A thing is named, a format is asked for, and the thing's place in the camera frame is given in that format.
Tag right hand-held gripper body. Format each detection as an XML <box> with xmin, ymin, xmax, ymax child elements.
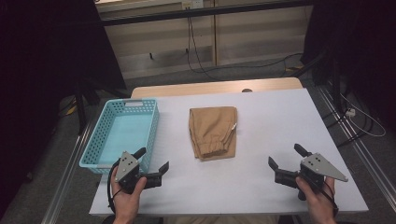
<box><xmin>274</xmin><ymin>152</ymin><xmax>349</xmax><ymax>202</ymax></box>

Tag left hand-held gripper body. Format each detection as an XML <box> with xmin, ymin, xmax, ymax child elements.
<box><xmin>114</xmin><ymin>151</ymin><xmax>163</xmax><ymax>195</ymax></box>

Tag light blue plastic basket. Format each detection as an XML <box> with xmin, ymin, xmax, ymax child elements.
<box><xmin>78</xmin><ymin>98</ymin><xmax>161</xmax><ymax>175</ymax></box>

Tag tan pants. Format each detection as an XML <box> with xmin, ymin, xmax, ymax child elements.
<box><xmin>188</xmin><ymin>105</ymin><xmax>239</xmax><ymax>162</ymax></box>

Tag person's right hand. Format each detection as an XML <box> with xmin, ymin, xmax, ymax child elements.
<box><xmin>295</xmin><ymin>175</ymin><xmax>337</xmax><ymax>222</ymax></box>

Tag person's left hand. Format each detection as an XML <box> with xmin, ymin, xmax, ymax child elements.
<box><xmin>110</xmin><ymin>167</ymin><xmax>149</xmax><ymax>221</ymax></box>

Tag white table cover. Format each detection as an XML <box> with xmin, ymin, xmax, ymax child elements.
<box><xmin>89</xmin><ymin>88</ymin><xmax>370</xmax><ymax>217</ymax></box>

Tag black metal stand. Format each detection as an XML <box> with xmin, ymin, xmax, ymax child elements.
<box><xmin>73</xmin><ymin>78</ymin><xmax>130</xmax><ymax>136</ymax></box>

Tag beige wooden cabinet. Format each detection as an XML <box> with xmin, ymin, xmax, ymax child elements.
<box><xmin>103</xmin><ymin>5</ymin><xmax>313</xmax><ymax>80</ymax></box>

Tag black curtain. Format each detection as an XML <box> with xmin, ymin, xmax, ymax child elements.
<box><xmin>302</xmin><ymin>0</ymin><xmax>396</xmax><ymax>132</ymax></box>

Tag black horizontal bar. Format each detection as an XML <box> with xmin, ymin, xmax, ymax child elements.
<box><xmin>98</xmin><ymin>0</ymin><xmax>315</xmax><ymax>28</ymax></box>

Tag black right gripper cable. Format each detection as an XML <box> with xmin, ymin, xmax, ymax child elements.
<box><xmin>320</xmin><ymin>181</ymin><xmax>340</xmax><ymax>217</ymax></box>

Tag black thin floor cable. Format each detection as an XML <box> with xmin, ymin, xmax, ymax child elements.
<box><xmin>321</xmin><ymin>106</ymin><xmax>376</xmax><ymax>148</ymax></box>

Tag white cable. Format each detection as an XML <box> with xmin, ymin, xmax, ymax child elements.
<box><xmin>339</xmin><ymin>92</ymin><xmax>388</xmax><ymax>138</ymax></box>

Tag black hanging floor cable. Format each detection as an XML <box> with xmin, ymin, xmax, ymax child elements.
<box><xmin>186</xmin><ymin>15</ymin><xmax>304</xmax><ymax>82</ymax></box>

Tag white wall socket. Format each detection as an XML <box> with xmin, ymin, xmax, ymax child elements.
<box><xmin>181</xmin><ymin>0</ymin><xmax>205</xmax><ymax>10</ymax></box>

